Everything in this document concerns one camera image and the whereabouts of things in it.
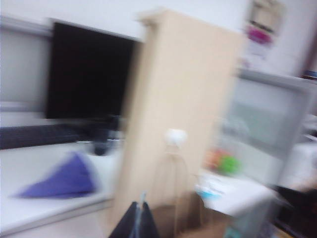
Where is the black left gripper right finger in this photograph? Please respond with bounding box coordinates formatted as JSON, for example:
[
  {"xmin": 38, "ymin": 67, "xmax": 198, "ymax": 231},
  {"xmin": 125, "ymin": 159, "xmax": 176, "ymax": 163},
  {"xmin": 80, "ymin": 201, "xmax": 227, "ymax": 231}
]
[{"xmin": 140, "ymin": 201, "xmax": 160, "ymax": 238}]

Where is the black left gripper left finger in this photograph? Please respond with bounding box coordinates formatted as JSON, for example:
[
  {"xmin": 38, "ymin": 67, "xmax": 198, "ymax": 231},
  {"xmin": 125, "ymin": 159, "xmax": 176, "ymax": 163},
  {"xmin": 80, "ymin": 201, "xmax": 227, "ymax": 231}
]
[{"xmin": 115, "ymin": 201, "xmax": 139, "ymax": 238}]

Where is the purple cloth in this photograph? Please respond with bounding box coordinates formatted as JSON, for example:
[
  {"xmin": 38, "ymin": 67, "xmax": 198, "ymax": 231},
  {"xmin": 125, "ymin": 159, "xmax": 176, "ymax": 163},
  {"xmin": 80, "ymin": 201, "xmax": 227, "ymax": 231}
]
[{"xmin": 12, "ymin": 151, "xmax": 99, "ymax": 199}]

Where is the orange toy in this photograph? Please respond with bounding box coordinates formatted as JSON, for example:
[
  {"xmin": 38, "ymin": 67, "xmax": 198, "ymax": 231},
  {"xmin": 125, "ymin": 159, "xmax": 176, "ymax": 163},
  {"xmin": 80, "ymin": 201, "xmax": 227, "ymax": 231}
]
[{"xmin": 205, "ymin": 148, "xmax": 221, "ymax": 170}]

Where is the green toy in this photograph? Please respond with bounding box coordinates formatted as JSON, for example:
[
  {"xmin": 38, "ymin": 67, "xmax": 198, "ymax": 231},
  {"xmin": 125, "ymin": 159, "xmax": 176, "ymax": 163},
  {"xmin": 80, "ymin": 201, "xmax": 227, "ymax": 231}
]
[{"xmin": 218, "ymin": 155, "xmax": 241, "ymax": 175}]

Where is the black keyboard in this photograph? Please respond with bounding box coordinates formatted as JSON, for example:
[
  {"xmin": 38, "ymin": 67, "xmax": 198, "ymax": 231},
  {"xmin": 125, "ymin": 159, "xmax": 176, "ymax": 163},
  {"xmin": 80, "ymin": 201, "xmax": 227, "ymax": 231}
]
[{"xmin": 0, "ymin": 123, "xmax": 80, "ymax": 151}]

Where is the light wooden board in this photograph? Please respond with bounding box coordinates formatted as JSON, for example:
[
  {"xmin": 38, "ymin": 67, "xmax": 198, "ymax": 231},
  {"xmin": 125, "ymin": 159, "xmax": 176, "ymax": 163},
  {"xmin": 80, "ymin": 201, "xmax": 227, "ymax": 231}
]
[{"xmin": 99, "ymin": 8, "xmax": 246, "ymax": 238}]

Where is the black computer monitor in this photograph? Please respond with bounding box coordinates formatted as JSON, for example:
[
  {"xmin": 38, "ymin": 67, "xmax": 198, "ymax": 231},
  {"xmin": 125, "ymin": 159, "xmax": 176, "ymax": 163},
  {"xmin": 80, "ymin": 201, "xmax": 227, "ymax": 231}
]
[{"xmin": 44, "ymin": 21, "xmax": 142, "ymax": 156}]

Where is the grey office partition panel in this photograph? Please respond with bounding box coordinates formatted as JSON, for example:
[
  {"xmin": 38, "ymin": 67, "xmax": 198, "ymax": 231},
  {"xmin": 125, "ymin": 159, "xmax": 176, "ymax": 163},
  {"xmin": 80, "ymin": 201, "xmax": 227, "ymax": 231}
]
[
  {"xmin": 222, "ymin": 69, "xmax": 313, "ymax": 180},
  {"xmin": 0, "ymin": 14, "xmax": 54, "ymax": 114}
]

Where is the white adhesive wall hook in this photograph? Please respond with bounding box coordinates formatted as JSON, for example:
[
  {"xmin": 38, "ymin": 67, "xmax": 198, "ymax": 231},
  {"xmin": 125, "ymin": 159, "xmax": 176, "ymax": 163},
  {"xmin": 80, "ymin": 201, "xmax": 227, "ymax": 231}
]
[{"xmin": 164, "ymin": 128, "xmax": 188, "ymax": 150}]

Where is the wall poster with magenta print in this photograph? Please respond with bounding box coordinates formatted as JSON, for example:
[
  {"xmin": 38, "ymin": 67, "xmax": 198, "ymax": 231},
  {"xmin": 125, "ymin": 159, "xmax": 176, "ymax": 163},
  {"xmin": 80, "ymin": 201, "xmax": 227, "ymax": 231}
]
[{"xmin": 244, "ymin": 0, "xmax": 286, "ymax": 68}]

